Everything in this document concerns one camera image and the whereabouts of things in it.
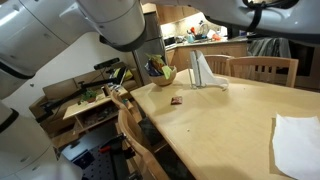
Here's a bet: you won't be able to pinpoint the perforated black base plate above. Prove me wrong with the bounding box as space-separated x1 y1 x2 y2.
61 133 143 180

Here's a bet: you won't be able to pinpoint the wide wooden chair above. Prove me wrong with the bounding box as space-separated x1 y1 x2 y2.
226 55 300 88

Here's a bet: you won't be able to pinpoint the wooden bowl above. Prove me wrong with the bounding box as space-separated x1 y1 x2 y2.
148 65 178 87

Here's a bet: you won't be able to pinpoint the yellow green snack packet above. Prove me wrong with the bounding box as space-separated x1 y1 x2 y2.
161 64 174 80

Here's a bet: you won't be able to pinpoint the small brown packet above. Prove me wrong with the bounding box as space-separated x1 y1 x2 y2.
170 95 184 106

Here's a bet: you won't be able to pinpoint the wooden coffee table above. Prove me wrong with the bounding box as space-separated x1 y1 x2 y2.
62 85 134 134

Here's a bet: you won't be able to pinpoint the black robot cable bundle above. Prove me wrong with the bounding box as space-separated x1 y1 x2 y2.
242 0 300 33

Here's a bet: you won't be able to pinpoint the white paper towel roll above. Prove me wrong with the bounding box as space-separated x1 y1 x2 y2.
189 49 230 91

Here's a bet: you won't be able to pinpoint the small potted plant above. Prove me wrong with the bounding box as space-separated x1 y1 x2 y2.
79 87 99 104

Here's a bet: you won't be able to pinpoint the black kitchen stove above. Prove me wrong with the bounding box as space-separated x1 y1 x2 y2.
248 29 320 90

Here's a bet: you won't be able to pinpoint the dark blue snack packet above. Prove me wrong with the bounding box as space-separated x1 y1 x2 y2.
144 60 162 77

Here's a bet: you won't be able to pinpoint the wooden upper kitchen cabinets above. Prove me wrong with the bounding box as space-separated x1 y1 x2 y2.
141 2 201 25

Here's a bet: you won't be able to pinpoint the metal paper towel holder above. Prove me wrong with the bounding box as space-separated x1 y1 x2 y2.
187 50 208 90

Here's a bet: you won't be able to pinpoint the grey hanging towel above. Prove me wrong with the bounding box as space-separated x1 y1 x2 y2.
248 36 293 58

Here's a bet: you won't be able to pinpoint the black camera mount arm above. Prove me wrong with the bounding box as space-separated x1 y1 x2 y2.
35 64 128 123

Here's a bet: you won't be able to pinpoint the dark dish rack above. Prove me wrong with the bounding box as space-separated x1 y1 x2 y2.
195 19 212 39

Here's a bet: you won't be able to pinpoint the kitchen counter with cabinets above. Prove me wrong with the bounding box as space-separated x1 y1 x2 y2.
164 35 250 72

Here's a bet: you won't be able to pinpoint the black stereo camera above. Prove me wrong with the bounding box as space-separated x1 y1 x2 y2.
93 57 121 71

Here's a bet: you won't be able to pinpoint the teal kettle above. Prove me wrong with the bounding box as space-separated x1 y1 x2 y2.
186 31 197 43

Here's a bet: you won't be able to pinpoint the black coffee maker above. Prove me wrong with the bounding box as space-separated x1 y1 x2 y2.
227 25 241 38

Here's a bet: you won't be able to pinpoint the clamp with orange handle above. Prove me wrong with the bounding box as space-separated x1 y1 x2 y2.
98 133 128 155

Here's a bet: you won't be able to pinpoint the black toaster oven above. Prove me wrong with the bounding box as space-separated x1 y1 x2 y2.
164 35 178 46

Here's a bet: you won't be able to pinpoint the yellow green cushion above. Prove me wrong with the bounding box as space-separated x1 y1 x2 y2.
111 65 134 81

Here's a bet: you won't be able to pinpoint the beige sofa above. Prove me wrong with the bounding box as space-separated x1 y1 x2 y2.
28 60 139 148

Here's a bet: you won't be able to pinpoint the stainless steel refrigerator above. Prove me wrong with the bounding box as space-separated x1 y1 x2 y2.
131 11 169 84

